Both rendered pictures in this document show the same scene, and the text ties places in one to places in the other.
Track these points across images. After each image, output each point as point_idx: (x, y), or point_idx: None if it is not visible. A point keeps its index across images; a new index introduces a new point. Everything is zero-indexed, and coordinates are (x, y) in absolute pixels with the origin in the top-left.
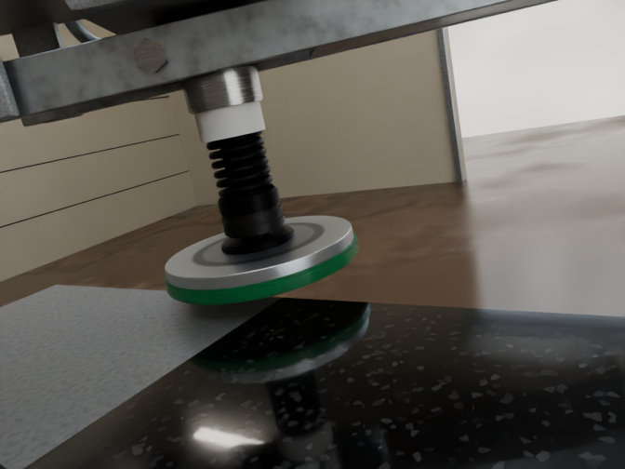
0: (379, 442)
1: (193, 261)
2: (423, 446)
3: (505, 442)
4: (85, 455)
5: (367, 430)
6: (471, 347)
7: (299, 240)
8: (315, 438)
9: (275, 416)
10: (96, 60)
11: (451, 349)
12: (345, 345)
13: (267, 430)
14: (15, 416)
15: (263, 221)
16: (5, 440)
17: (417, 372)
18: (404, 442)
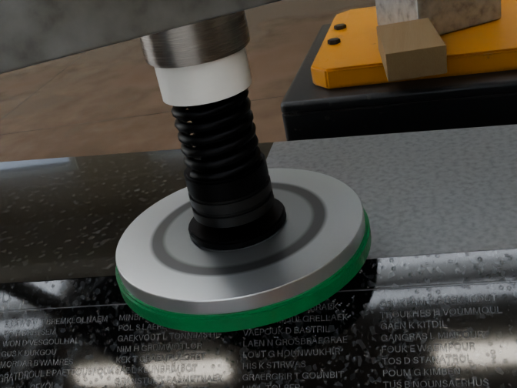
0: (90, 195)
1: (292, 185)
2: (70, 199)
3: (35, 208)
4: None
5: (96, 197)
6: (34, 247)
7: (175, 230)
8: (121, 188)
9: (148, 189)
10: None
11: (47, 243)
12: (122, 232)
13: (149, 185)
14: (333, 148)
15: None
16: (311, 143)
17: (71, 225)
18: (79, 197)
